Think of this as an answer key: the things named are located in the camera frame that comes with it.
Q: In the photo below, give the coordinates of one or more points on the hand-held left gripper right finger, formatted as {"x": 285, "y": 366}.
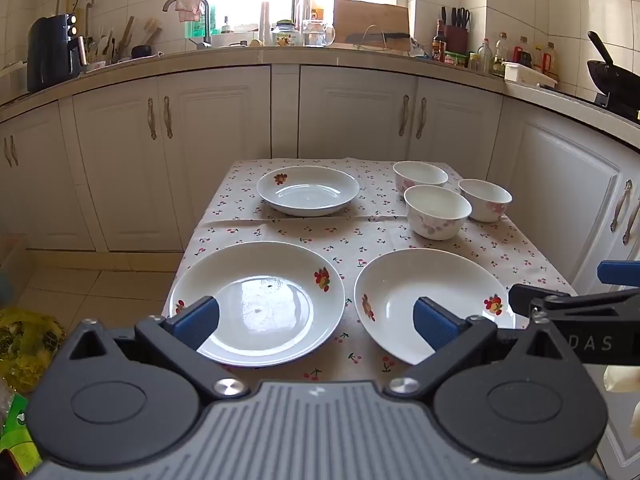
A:
{"x": 435, "y": 322}

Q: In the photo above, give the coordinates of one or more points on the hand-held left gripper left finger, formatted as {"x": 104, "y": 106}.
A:
{"x": 197, "y": 320}

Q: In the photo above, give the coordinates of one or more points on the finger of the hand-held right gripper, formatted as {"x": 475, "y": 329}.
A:
{"x": 620, "y": 272}
{"x": 540, "y": 297}

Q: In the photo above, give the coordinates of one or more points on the white plate with fruit print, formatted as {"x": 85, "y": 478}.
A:
{"x": 400, "y": 280}
{"x": 260, "y": 270}
{"x": 310, "y": 195}

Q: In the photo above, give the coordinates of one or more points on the white bowl with pink flowers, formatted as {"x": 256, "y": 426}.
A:
{"x": 487, "y": 200}
{"x": 420, "y": 172}

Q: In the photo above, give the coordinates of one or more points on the white bowl with pale flowers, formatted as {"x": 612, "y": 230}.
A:
{"x": 435, "y": 207}

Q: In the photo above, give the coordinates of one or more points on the person's right hand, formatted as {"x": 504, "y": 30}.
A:
{"x": 622, "y": 385}

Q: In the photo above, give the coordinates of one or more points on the cherry print tablecloth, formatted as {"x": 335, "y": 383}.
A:
{"x": 300, "y": 232}

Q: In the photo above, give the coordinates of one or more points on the yellow plastic bag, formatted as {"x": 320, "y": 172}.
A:
{"x": 27, "y": 345}

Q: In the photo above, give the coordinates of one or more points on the black wok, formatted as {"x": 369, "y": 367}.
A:
{"x": 612, "y": 77}

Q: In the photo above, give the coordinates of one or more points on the green packet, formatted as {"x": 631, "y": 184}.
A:
{"x": 17, "y": 425}

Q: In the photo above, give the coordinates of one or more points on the white plastic container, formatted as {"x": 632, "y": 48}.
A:
{"x": 527, "y": 74}

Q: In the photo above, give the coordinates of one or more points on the orange oil bottle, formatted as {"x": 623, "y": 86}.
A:
{"x": 550, "y": 60}

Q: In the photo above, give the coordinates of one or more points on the small condiment bottle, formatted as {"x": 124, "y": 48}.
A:
{"x": 538, "y": 60}

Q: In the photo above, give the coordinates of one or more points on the red condiment bottle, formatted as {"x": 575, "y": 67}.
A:
{"x": 521, "y": 55}

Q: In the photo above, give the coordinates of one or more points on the clear glass bottle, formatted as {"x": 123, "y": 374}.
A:
{"x": 485, "y": 60}

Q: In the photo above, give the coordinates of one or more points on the dark sauce bottle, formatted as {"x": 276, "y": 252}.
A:
{"x": 439, "y": 45}

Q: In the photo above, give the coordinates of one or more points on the dark knife block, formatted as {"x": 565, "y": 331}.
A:
{"x": 456, "y": 35}

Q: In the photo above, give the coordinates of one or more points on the beige stone countertop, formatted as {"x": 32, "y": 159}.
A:
{"x": 300, "y": 55}

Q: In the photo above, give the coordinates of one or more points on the metal kitchen faucet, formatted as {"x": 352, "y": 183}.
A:
{"x": 206, "y": 30}

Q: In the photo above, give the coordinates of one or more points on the utensil holder with utensils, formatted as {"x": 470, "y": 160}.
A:
{"x": 112, "y": 42}

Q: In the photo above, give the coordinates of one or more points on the floral glass jar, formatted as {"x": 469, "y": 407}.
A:
{"x": 286, "y": 35}

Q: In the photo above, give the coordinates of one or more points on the green dish soap bottle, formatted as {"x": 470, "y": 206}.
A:
{"x": 211, "y": 20}

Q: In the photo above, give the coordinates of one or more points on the black air fryer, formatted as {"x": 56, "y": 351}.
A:
{"x": 50, "y": 55}

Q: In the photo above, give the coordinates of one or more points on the glass pitcher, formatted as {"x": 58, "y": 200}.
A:
{"x": 316, "y": 34}

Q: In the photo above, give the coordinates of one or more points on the wooden cutting board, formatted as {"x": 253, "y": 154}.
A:
{"x": 370, "y": 17}

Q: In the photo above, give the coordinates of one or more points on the pink dish cloth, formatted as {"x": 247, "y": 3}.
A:
{"x": 189, "y": 7}

